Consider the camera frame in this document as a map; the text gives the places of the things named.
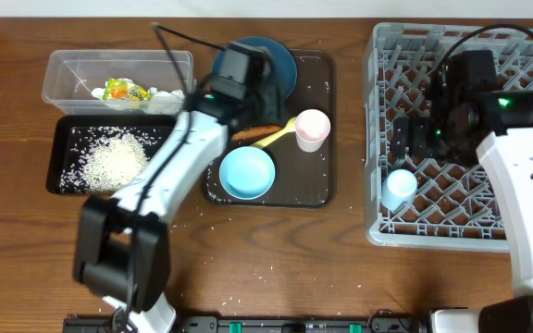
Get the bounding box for white rice grains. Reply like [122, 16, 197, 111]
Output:
[58, 126, 169, 194]

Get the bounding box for black tray bin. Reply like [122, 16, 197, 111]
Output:
[45, 115, 176, 195]

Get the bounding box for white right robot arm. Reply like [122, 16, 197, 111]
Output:
[390, 50, 533, 332]

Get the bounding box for white tissue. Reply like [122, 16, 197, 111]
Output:
[91, 79, 184, 115]

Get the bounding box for pink plastic cup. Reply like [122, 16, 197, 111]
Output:
[295, 109, 331, 153]

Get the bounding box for clear plastic bin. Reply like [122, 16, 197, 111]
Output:
[42, 50, 196, 115]

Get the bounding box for grey dishwasher rack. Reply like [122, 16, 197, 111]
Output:
[363, 23, 533, 253]

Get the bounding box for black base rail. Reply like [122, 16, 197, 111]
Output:
[61, 308, 480, 333]

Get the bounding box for orange carrot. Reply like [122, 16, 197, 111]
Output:
[231, 126, 280, 142]

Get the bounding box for dark brown serving tray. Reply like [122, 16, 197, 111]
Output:
[201, 49, 336, 208]

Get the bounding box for light blue plastic cup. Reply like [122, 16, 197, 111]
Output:
[380, 169, 418, 211]

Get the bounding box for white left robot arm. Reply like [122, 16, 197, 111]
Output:
[73, 85, 287, 332]

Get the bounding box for yellow snack wrapper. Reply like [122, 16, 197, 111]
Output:
[102, 78, 152, 101]

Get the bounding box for yellow plastic spoon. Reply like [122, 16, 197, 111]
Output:
[252, 117, 296, 149]

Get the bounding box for light blue bowl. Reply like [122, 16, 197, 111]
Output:
[218, 146, 276, 200]

